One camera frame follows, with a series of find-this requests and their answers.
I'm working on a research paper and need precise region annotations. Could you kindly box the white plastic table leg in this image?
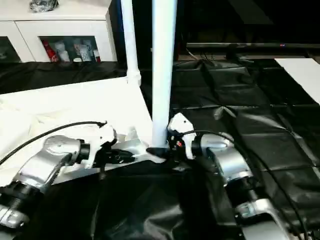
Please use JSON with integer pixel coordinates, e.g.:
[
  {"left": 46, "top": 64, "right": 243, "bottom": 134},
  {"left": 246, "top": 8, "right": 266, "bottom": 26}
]
[
  {"left": 151, "top": 0, "right": 179, "bottom": 148},
  {"left": 119, "top": 0, "right": 142, "bottom": 85}
]

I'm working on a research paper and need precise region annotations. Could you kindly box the flat white sheet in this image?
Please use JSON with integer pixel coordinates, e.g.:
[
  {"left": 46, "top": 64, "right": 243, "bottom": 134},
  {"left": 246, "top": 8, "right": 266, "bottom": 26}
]
[{"left": 273, "top": 57, "right": 320, "bottom": 105}]

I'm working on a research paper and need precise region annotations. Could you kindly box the white plastic table top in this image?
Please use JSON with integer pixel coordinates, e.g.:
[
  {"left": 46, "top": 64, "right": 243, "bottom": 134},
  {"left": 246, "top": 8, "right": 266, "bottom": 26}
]
[{"left": 0, "top": 76, "right": 168, "bottom": 187}]

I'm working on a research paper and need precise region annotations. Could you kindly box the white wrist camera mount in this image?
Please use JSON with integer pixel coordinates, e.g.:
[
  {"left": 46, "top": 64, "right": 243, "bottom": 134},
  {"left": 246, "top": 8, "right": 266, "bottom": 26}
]
[
  {"left": 84, "top": 122, "right": 118, "bottom": 170},
  {"left": 166, "top": 112, "right": 197, "bottom": 160}
]

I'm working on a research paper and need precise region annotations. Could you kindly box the white glass-door cabinet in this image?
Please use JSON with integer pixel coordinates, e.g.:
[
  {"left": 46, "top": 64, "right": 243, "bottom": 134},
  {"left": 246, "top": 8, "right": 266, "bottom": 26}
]
[{"left": 0, "top": 4, "right": 119, "bottom": 63}]

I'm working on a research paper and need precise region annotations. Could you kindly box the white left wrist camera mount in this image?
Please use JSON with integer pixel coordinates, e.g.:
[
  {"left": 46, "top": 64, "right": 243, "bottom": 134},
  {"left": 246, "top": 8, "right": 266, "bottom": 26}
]
[{"left": 84, "top": 122, "right": 118, "bottom": 170}]

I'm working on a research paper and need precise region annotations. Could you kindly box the red packet behind glass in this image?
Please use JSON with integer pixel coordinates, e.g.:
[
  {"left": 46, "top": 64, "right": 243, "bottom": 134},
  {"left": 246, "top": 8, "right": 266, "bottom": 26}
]
[{"left": 42, "top": 39, "right": 59, "bottom": 63}]

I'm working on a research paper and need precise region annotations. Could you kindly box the white bottle behind glass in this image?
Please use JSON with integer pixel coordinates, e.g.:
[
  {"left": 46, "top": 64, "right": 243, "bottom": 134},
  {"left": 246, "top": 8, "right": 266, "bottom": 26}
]
[{"left": 58, "top": 49, "right": 70, "bottom": 62}]

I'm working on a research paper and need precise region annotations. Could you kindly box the long black bar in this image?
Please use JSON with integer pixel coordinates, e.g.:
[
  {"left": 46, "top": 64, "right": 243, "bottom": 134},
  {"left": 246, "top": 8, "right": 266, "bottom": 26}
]
[{"left": 186, "top": 41, "right": 320, "bottom": 51}]

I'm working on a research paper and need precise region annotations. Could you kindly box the patterned bowl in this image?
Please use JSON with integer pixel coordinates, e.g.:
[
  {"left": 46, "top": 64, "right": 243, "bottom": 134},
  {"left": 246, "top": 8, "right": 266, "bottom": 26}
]
[{"left": 29, "top": 0, "right": 61, "bottom": 13}]

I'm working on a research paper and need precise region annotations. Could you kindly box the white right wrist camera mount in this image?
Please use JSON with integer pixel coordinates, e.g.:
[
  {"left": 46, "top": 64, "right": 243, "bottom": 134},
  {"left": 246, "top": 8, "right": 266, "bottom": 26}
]
[{"left": 166, "top": 112, "right": 197, "bottom": 160}]

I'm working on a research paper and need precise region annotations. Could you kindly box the black work mat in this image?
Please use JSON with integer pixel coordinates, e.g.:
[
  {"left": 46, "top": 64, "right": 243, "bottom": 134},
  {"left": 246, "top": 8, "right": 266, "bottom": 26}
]
[{"left": 0, "top": 56, "right": 320, "bottom": 240}]

